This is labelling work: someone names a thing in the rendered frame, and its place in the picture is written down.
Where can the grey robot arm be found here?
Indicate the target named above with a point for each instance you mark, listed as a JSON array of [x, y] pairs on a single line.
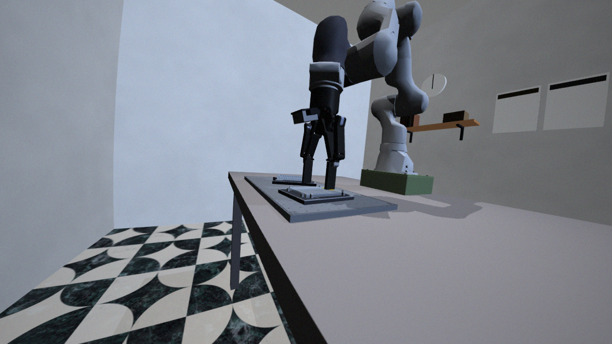
[[384, 52]]

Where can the clear plastic lid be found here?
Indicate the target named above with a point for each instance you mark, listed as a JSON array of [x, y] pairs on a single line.
[[316, 191]]

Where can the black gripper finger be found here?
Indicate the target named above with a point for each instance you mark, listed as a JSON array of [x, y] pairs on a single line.
[[309, 145], [335, 147]]

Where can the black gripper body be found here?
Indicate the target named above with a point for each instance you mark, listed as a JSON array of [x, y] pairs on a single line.
[[327, 100]]

